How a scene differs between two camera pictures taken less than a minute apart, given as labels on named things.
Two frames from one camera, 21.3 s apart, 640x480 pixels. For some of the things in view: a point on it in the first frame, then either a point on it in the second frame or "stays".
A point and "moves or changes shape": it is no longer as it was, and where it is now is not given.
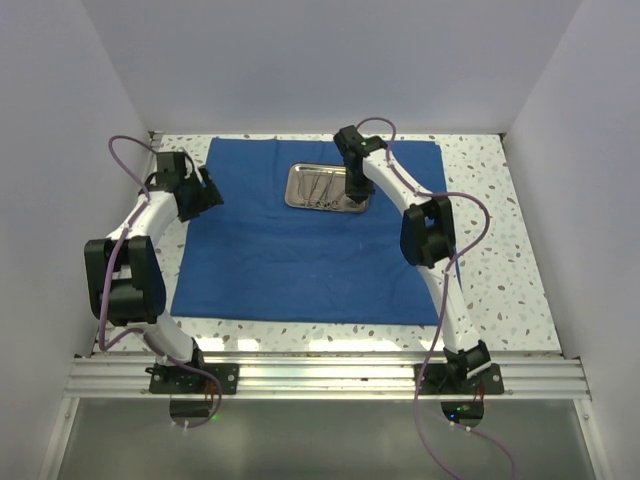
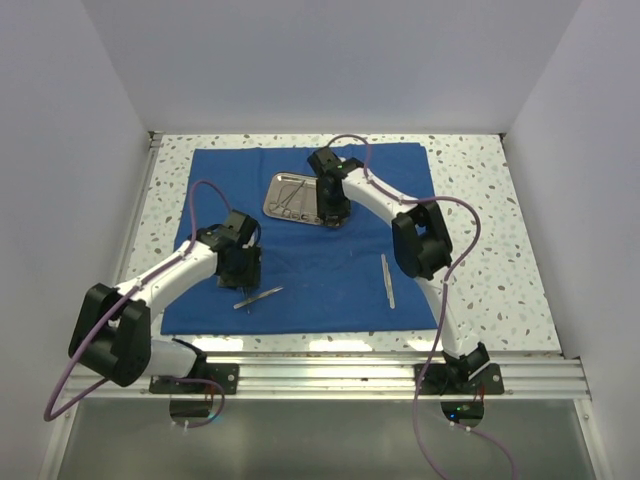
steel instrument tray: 320,186 moves or changes shape
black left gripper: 209,196 -> 250,277
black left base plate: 177,379 stays
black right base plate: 440,379 stays
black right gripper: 357,193 -> 325,210
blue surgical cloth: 254,261 moves or changes shape
